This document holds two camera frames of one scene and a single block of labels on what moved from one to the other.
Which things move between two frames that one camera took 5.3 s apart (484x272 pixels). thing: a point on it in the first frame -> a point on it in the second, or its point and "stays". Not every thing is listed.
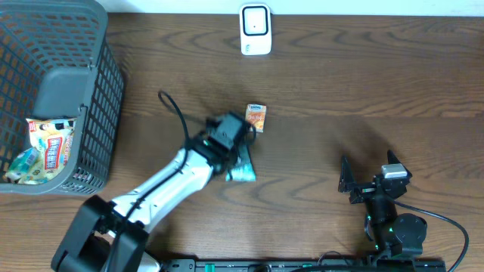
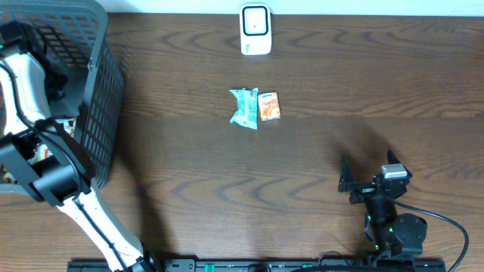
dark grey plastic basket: x=57 y=60 stays
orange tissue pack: x=255 y=115 -> x=269 y=106
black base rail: x=306 y=265 stays
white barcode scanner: x=255 y=29 stays
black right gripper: x=346 y=183 stays
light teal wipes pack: x=244 y=170 -> x=246 y=112
